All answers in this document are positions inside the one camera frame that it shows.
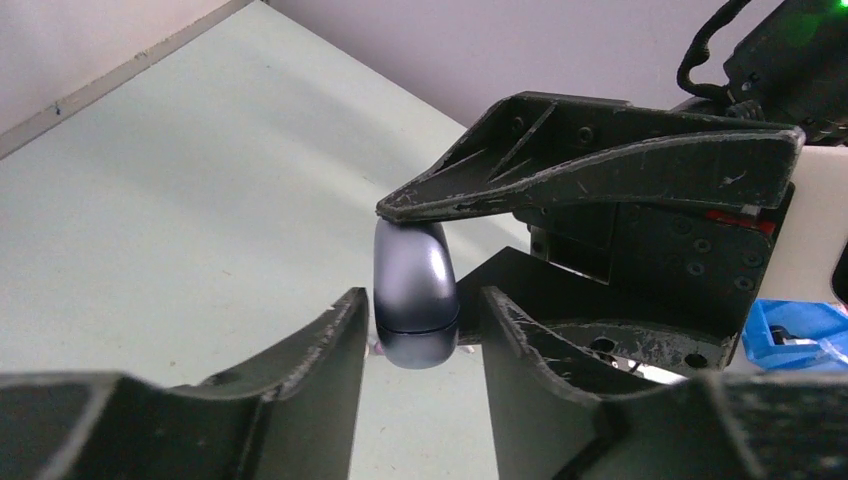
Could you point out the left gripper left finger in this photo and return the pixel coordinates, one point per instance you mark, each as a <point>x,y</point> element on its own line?
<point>288,412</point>

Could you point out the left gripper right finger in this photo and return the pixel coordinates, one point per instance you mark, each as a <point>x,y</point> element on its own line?
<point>558,412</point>

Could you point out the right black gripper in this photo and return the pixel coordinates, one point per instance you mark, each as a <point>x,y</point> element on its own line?
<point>680,281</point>

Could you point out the purple earbud charging case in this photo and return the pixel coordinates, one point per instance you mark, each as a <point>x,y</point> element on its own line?
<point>416,304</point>

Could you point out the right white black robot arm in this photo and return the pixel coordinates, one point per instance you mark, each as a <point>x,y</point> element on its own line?
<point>792,70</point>

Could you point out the blue plastic bin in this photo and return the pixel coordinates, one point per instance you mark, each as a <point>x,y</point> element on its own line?
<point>802,336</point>

